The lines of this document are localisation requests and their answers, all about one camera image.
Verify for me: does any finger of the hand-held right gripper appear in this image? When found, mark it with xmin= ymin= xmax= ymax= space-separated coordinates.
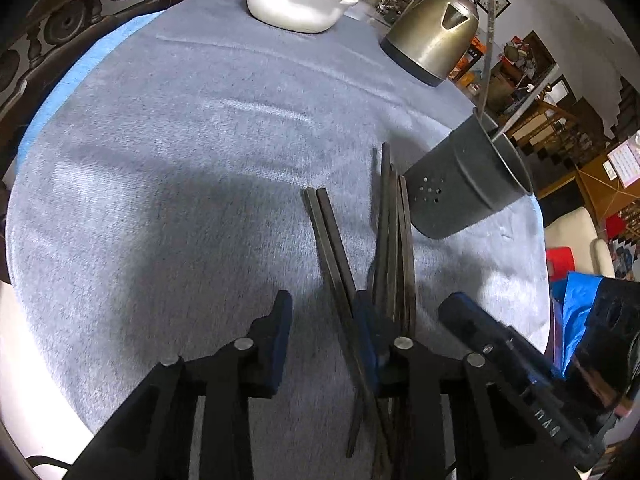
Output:
xmin=438 ymin=291 xmax=557 ymax=386

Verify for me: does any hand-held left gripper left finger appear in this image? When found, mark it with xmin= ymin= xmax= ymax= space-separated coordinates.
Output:
xmin=62 ymin=289 xmax=294 ymax=480

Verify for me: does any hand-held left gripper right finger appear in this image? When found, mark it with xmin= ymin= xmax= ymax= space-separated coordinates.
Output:
xmin=352 ymin=290 xmax=581 ymax=480

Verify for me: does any dark grey perforated utensil holder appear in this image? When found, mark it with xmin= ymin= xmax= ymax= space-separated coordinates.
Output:
xmin=402 ymin=107 xmax=535 ymax=240

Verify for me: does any blue plastic bag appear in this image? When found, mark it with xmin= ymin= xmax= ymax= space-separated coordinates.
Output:
xmin=549 ymin=270 xmax=607 ymax=382

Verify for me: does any red plastic stool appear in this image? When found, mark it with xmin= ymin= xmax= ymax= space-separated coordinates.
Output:
xmin=546 ymin=246 xmax=577 ymax=282

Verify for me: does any white chair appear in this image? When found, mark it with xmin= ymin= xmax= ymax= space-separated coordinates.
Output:
xmin=543 ymin=206 xmax=617 ymax=282

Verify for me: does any wooden stair railing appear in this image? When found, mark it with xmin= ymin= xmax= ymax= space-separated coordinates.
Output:
xmin=495 ymin=91 xmax=583 ymax=162

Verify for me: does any grey chopstick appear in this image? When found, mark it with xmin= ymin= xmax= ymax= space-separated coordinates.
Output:
xmin=490 ymin=66 xmax=561 ymax=141
xmin=475 ymin=0 xmax=497 ymax=120

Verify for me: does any dark wooden cabinet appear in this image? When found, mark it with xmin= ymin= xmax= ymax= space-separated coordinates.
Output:
xmin=500 ymin=30 xmax=558 ymax=92

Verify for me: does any steel electric kettle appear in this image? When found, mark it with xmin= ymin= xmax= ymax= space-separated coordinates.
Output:
xmin=379 ymin=0 xmax=482 ymax=87

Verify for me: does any blue cloth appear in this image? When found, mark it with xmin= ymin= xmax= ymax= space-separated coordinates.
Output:
xmin=16 ymin=9 xmax=167 ymax=173

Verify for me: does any white basin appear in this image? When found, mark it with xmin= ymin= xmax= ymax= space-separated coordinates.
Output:
xmin=246 ymin=0 xmax=362 ymax=35

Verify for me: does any carved dark wooden bench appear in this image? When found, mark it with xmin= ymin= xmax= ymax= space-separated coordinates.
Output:
xmin=0 ymin=0 xmax=262 ymax=201

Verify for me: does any wall calendar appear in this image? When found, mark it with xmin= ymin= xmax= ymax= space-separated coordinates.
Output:
xmin=602 ymin=141 xmax=640 ymax=187

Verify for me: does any black cable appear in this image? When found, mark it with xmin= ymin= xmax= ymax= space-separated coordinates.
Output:
xmin=24 ymin=454 xmax=72 ymax=470

